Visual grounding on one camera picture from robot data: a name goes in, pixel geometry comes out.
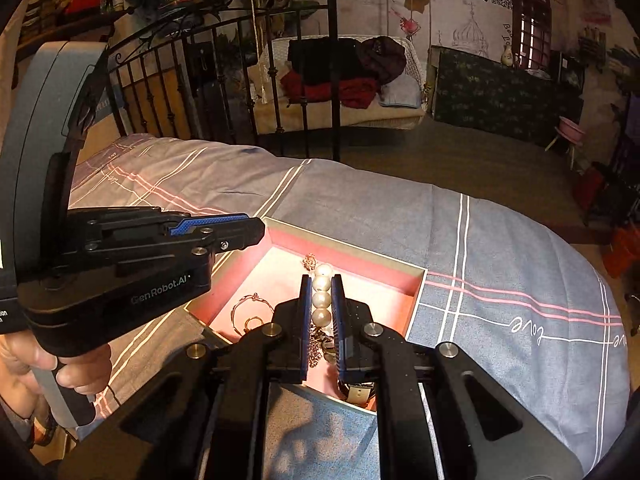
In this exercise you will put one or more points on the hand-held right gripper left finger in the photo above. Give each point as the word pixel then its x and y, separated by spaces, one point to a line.
pixel 305 330

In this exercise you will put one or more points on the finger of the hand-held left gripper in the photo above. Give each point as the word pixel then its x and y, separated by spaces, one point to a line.
pixel 240 237
pixel 210 222

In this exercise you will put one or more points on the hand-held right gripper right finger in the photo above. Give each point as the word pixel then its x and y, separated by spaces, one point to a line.
pixel 340 330

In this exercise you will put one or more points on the pale green gift box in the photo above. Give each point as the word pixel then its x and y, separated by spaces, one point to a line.
pixel 380 290

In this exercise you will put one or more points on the person's left hand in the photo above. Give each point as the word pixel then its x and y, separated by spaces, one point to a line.
pixel 75 372

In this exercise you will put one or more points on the red garment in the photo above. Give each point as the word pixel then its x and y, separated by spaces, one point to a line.
pixel 325 95

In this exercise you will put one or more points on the grey plaid blanket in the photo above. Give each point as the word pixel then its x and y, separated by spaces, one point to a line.
pixel 500 240

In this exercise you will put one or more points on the pile of clothes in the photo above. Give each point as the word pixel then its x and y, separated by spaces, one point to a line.
pixel 380 117

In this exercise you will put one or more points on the black garment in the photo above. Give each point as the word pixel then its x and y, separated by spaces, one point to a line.
pixel 325 62

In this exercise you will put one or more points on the dark brown garment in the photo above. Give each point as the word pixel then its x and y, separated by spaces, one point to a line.
pixel 382 57

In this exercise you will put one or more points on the green patterned cabinet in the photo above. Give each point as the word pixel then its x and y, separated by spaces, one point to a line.
pixel 500 100

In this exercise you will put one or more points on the red bag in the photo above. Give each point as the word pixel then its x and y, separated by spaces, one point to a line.
pixel 590 187

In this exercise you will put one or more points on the red bucket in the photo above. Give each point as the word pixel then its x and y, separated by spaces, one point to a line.
pixel 625 252

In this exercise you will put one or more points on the pink stool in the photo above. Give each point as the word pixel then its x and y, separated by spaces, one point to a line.
pixel 570 130

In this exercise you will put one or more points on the small pale vase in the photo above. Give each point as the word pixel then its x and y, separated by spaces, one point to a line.
pixel 508 55

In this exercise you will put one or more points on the black iron bed frame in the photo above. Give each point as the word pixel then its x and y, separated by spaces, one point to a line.
pixel 265 15

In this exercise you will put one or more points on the black wall shelf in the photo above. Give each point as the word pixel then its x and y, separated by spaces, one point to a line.
pixel 75 22

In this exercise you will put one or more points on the wall poster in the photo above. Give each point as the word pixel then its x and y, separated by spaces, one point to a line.
pixel 450 5

